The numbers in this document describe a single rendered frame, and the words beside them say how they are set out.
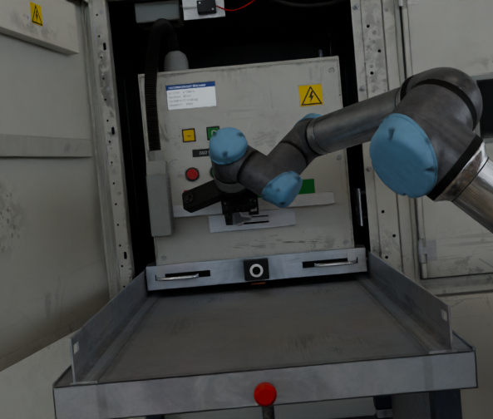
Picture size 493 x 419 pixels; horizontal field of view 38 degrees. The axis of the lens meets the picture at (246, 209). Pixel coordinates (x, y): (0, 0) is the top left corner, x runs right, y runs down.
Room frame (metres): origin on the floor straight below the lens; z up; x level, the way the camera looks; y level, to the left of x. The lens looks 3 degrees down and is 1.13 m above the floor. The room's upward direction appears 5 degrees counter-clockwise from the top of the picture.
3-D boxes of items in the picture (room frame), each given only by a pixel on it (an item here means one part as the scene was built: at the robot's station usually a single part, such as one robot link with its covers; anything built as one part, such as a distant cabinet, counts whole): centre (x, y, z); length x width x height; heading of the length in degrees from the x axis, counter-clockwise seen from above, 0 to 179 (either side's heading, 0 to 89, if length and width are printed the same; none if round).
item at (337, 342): (1.37, -0.01, 0.82); 0.68 x 0.62 x 0.06; 179
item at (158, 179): (1.68, 0.20, 1.09); 0.08 x 0.05 x 0.17; 179
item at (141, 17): (2.10, -0.02, 1.18); 0.78 x 0.69 x 0.79; 179
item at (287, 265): (1.76, -0.01, 0.89); 0.54 x 0.05 x 0.06; 89
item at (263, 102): (1.75, -0.01, 1.15); 0.48 x 0.01 x 0.48; 89
